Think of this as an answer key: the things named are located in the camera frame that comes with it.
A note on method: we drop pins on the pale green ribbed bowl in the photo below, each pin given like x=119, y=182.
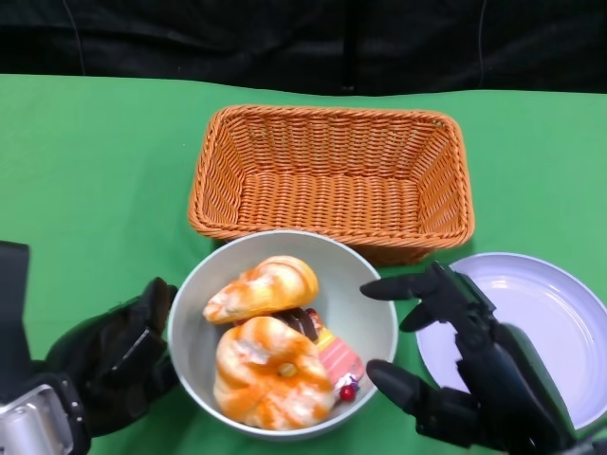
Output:
x=351, y=313

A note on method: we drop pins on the green tablecloth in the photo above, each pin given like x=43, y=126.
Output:
x=95, y=166

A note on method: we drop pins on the lilac round plate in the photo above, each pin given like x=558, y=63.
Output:
x=545, y=308

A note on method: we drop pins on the brown chocolate cake slice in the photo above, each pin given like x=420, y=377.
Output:
x=299, y=324

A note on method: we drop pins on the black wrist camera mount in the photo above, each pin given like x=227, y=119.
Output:
x=12, y=294

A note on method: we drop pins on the black backdrop curtain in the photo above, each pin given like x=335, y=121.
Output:
x=237, y=42

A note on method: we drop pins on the orange wicker basket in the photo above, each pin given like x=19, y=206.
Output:
x=332, y=199

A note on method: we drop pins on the large pink yellow cake slice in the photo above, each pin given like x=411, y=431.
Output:
x=339, y=358

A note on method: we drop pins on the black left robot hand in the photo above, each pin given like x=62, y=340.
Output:
x=118, y=360

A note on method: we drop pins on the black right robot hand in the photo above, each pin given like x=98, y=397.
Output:
x=512, y=379

